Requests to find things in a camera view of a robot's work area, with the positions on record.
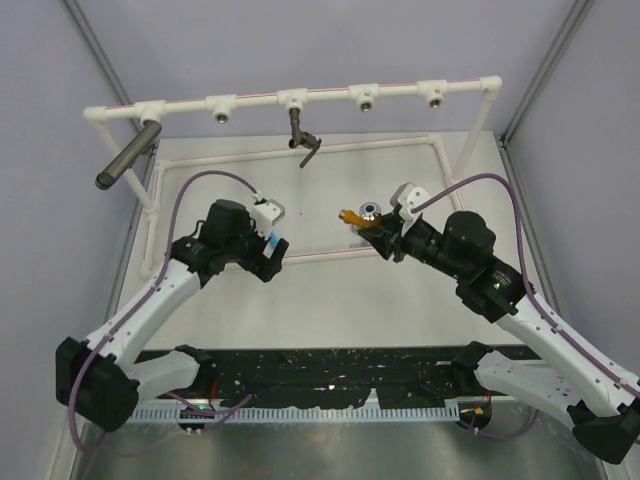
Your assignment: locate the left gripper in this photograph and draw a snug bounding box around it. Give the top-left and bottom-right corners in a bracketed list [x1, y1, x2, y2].
[224, 211, 288, 281]

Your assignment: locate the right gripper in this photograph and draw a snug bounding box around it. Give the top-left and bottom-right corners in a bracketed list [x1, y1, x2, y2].
[359, 208, 468, 280]

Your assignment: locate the orange faucet chrome knob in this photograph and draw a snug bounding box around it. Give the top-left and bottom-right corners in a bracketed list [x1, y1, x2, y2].
[338, 202, 382, 233]

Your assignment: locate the white PVC pipe frame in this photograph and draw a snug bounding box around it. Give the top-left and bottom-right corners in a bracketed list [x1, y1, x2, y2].
[83, 76, 503, 278]

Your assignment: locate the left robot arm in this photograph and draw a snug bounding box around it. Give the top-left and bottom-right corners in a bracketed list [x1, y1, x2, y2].
[55, 200, 289, 432]

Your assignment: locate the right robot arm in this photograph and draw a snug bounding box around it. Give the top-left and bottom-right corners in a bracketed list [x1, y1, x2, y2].
[358, 211, 639, 464]

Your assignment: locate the silver metal faucet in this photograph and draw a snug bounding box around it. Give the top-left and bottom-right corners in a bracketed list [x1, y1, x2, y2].
[349, 239, 372, 250]

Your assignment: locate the blue plastic faucet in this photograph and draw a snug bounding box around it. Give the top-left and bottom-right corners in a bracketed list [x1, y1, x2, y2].
[263, 232, 279, 258]

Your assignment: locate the dark grey lever faucet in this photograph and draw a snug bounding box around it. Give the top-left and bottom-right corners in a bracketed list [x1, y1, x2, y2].
[288, 108, 322, 169]

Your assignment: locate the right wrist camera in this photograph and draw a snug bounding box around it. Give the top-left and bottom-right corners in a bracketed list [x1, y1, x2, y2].
[389, 182, 431, 221]

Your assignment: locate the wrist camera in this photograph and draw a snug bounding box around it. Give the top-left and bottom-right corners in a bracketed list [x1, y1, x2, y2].
[249, 199, 286, 239]
[389, 182, 431, 221]

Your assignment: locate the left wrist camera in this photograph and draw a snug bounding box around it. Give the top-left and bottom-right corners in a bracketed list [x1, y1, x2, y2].
[249, 199, 286, 239]

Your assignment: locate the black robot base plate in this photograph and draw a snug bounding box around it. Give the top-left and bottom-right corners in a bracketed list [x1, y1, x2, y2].
[149, 342, 516, 409]

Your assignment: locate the white slotted cable duct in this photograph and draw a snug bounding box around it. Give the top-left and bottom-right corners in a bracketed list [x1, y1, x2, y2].
[127, 401, 460, 425]

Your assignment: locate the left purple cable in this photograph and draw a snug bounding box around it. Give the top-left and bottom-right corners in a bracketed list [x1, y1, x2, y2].
[67, 170, 266, 454]

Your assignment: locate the right aluminium frame post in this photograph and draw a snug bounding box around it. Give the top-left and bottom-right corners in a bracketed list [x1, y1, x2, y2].
[499, 0, 595, 149]

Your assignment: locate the aluminium frame post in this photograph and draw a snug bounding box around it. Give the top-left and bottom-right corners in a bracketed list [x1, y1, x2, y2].
[59, 0, 131, 105]
[499, 0, 595, 149]

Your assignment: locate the left aluminium frame post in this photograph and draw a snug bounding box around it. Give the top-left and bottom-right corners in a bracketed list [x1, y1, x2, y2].
[59, 0, 131, 105]

